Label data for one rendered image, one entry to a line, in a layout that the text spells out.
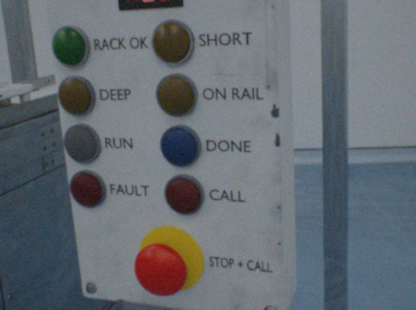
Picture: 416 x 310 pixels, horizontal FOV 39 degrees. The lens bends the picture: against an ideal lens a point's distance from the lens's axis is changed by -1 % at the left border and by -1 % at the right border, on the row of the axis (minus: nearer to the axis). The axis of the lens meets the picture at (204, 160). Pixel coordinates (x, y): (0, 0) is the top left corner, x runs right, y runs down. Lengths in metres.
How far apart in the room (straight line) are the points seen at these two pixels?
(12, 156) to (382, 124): 3.12
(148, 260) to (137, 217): 0.04
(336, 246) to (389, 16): 2.60
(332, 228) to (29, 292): 0.82
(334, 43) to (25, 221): 0.90
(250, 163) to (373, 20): 3.70
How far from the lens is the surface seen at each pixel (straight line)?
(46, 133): 1.53
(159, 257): 0.42
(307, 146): 4.18
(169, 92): 0.41
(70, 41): 0.44
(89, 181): 0.46
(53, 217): 1.66
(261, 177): 0.41
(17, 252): 1.55
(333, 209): 1.65
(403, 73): 4.15
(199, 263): 0.44
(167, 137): 0.42
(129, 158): 0.44
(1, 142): 1.40
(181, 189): 0.42
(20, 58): 1.94
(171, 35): 0.40
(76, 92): 0.44
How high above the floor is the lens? 1.14
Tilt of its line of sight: 15 degrees down
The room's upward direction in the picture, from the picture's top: 4 degrees counter-clockwise
